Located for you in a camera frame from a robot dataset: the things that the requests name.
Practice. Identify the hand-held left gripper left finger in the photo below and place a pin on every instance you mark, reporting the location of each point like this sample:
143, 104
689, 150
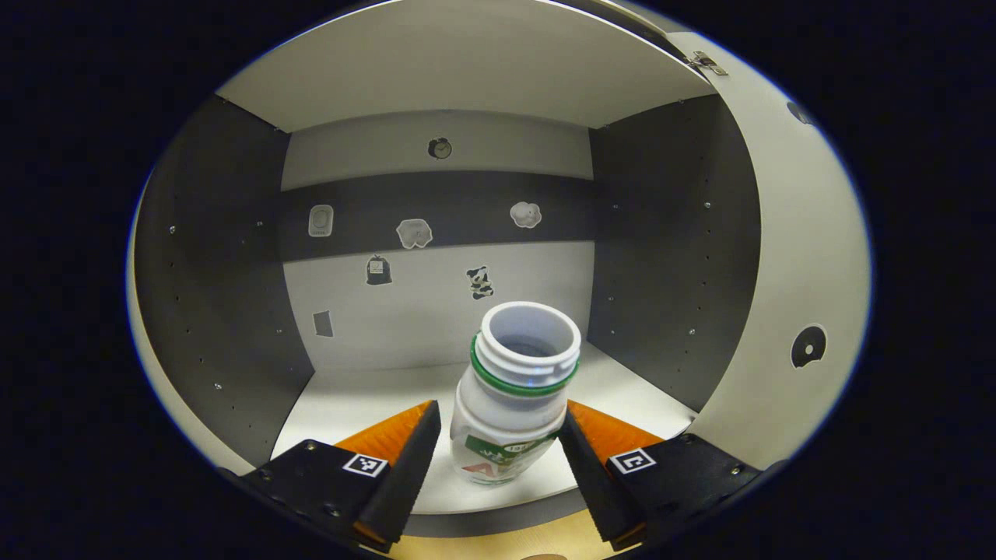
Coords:
405, 482

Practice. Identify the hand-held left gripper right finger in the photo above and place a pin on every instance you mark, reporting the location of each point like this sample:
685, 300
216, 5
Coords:
599, 490

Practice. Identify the white bottle with green label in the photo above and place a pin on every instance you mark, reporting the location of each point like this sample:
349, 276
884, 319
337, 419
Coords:
506, 420

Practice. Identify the white cabinet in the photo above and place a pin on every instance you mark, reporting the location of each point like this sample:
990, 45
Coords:
366, 404

